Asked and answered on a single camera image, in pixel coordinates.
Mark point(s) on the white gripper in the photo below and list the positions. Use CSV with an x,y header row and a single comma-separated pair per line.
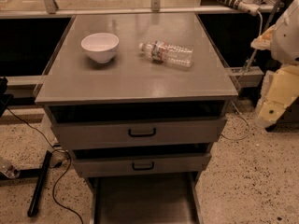
x,y
287,37

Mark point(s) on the clear plastic water bottle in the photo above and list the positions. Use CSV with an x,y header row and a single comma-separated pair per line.
x,y
163,52

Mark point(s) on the grey drawer cabinet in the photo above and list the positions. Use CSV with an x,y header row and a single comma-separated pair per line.
x,y
132,87

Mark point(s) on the grey top drawer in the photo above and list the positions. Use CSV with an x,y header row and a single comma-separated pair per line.
x,y
75,136

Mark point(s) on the grey middle drawer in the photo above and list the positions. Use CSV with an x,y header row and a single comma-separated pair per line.
x,y
142,165

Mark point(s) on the open grey bottom drawer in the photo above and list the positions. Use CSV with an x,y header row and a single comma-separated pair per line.
x,y
146,199

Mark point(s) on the white power strip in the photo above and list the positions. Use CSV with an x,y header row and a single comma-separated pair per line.
x,y
247,6

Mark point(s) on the white ceramic bowl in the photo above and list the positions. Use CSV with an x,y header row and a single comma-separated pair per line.
x,y
100,47

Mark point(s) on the black device at left edge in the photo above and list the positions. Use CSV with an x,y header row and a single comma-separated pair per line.
x,y
4,98

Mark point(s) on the black metal floor bar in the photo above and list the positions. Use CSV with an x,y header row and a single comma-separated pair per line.
x,y
41,178

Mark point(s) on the aluminium frame rail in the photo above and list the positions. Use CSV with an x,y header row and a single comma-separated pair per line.
x,y
130,10

